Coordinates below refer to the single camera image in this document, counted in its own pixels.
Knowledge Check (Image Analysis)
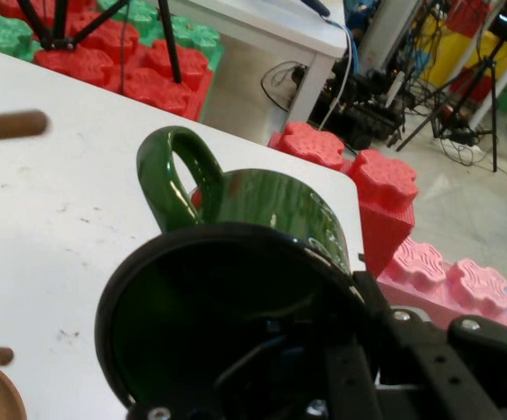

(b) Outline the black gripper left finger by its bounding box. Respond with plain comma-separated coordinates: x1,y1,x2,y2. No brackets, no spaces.
128,336,386,420

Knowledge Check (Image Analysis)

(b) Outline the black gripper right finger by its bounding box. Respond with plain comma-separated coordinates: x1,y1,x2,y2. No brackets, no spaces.
352,269,507,420

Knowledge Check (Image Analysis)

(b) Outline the green mug with white print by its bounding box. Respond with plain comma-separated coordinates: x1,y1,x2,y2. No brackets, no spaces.
94,125,370,410

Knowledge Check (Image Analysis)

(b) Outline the pink foam building block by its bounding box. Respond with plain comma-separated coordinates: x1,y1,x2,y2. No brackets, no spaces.
376,237,507,330

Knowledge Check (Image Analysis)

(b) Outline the red foam building block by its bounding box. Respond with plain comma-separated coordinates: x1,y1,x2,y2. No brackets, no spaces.
0,0,99,21
32,43,215,123
268,121,419,277
67,10,210,88

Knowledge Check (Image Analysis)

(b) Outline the black equipment on floor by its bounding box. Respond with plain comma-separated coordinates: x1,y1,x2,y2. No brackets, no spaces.
322,65,407,150

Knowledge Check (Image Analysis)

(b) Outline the black light stand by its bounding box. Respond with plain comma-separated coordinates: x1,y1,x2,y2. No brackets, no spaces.
396,41,499,174

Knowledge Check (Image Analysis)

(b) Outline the yellow foam building block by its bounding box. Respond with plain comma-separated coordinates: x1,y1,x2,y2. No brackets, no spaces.
423,12,507,102

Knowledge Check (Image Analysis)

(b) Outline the white side table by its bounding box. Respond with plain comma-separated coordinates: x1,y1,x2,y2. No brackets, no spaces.
158,0,351,124

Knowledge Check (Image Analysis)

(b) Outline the black tripod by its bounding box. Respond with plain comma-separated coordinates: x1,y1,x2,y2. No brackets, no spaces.
16,0,183,84

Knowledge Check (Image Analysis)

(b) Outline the brown wooden mug tree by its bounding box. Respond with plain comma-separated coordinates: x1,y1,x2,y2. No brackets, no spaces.
0,109,49,420

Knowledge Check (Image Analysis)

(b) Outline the white hanging cable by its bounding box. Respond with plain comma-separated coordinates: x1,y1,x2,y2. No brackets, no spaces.
316,17,357,130

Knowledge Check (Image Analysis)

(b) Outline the thin black tripod cable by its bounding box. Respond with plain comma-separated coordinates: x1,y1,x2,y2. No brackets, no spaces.
117,17,127,95

